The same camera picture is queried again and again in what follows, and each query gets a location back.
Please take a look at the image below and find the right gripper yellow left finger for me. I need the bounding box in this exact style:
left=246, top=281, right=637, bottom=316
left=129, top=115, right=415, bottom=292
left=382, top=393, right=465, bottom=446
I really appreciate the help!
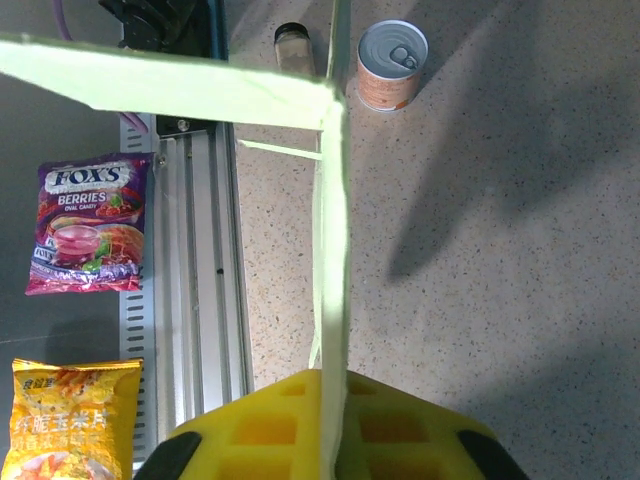
left=134, top=369, right=326, bottom=480

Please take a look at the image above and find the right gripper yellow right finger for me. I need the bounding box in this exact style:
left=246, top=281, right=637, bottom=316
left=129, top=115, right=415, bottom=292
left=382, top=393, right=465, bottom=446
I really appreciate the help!
left=343, top=372, right=531, bottom=480

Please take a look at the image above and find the light green paper box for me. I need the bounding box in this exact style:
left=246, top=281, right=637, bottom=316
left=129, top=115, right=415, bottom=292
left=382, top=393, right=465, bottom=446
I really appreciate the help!
left=0, top=0, right=352, bottom=480

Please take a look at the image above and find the yellow snack bag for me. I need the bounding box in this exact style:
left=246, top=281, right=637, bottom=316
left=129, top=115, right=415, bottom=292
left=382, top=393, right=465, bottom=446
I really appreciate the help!
left=8, top=357, right=144, bottom=480

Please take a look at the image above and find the purple Fox's candy bag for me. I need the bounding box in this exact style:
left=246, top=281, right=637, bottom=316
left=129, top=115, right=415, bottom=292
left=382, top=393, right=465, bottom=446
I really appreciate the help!
left=24, top=152, right=155, bottom=297

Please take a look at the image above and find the orange tin can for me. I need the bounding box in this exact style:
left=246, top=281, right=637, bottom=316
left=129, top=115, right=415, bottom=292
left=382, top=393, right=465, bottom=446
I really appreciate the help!
left=355, top=18, right=430, bottom=114

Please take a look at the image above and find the glass spice jar black lid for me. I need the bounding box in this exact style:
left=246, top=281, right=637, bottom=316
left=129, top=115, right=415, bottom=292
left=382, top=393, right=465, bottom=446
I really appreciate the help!
left=273, top=22, right=316, bottom=79

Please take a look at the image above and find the slotted aluminium cable rail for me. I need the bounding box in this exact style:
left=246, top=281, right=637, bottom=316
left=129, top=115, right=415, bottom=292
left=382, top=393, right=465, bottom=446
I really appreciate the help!
left=117, top=119, right=157, bottom=451

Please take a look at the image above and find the aluminium front frame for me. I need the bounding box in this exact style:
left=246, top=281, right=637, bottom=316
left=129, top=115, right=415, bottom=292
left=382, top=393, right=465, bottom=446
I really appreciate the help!
left=149, top=132, right=254, bottom=444

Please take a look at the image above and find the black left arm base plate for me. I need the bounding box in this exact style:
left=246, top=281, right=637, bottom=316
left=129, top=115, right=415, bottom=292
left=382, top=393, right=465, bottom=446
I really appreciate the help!
left=154, top=113, right=224, bottom=144

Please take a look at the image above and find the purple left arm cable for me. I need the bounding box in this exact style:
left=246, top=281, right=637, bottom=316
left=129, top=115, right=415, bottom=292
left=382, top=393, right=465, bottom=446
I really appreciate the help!
left=52, top=0, right=149, bottom=126

